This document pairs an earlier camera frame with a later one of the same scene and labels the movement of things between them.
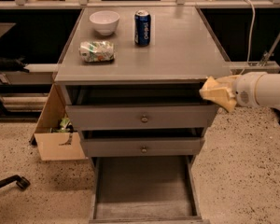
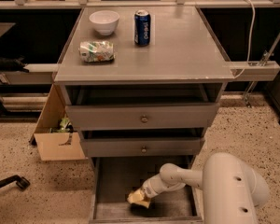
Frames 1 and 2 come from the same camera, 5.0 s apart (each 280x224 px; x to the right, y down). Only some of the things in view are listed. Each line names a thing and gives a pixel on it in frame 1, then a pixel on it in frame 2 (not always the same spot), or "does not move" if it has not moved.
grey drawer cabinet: [131, 78] does not move
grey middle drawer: [142, 147] does not move
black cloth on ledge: [8, 63] does not move
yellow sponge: [224, 97] → [136, 197]
